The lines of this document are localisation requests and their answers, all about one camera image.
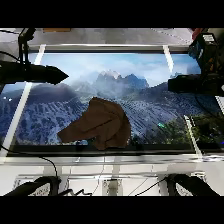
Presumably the brown garment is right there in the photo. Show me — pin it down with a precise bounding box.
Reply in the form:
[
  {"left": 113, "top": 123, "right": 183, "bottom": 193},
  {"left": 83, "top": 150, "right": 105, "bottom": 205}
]
[{"left": 56, "top": 96, "right": 132, "bottom": 151}]

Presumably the silver frame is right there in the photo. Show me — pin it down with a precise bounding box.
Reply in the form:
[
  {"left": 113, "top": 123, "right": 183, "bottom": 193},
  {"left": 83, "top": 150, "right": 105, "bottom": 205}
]
[{"left": 0, "top": 43, "right": 224, "bottom": 197}]

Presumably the black cable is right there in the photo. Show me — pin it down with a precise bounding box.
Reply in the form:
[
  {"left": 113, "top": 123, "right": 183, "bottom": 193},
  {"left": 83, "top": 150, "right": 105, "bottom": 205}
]
[
  {"left": 59, "top": 188, "right": 94, "bottom": 197},
  {"left": 0, "top": 145, "right": 59, "bottom": 178},
  {"left": 134, "top": 177, "right": 168, "bottom": 197}
]

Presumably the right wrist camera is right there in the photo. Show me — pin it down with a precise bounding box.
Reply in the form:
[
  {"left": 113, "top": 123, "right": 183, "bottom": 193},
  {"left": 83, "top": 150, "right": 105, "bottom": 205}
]
[{"left": 187, "top": 31, "right": 224, "bottom": 76}]

